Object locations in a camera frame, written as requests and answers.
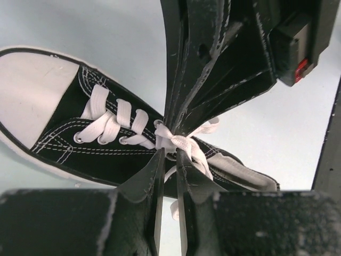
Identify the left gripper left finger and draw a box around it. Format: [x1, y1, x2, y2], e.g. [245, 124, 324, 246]
[1, 149, 165, 255]

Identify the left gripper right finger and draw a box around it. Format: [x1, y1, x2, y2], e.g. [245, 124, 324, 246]
[177, 150, 340, 255]

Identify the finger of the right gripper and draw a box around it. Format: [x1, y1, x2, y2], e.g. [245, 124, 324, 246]
[161, 1, 231, 133]

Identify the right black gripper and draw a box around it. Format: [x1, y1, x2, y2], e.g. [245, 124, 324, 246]
[183, 0, 340, 133]

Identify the white shoelace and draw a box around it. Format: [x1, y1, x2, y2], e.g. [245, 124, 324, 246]
[78, 84, 222, 221]

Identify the black canvas sneaker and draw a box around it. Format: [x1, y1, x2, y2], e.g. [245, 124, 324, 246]
[0, 47, 280, 199]

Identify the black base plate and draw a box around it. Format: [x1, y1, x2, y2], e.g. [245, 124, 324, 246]
[312, 81, 340, 191]

